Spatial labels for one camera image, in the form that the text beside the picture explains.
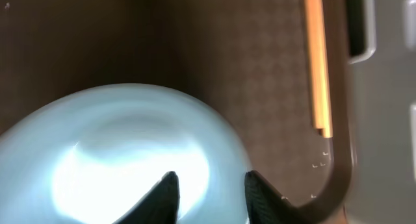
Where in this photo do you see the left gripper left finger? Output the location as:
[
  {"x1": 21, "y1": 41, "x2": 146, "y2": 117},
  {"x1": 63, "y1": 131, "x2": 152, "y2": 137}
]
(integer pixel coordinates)
[{"x1": 116, "y1": 171, "x2": 180, "y2": 224}]

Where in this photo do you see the brown serving tray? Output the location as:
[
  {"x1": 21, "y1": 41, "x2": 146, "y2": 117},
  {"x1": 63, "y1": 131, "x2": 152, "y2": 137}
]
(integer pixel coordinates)
[{"x1": 1, "y1": 0, "x2": 355, "y2": 223}]

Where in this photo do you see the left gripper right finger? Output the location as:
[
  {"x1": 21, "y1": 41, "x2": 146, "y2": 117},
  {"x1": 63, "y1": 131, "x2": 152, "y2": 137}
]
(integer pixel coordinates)
[{"x1": 244, "y1": 170, "x2": 311, "y2": 224}]

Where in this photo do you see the grey dishwasher rack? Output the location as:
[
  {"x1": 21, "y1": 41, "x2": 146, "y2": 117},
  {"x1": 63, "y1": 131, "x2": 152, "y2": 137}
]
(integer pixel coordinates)
[{"x1": 346, "y1": 0, "x2": 415, "y2": 223}]

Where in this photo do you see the blue bowl with rice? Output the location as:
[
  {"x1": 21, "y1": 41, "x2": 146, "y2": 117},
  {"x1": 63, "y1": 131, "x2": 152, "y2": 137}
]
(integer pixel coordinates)
[{"x1": 1, "y1": 84, "x2": 251, "y2": 223}]

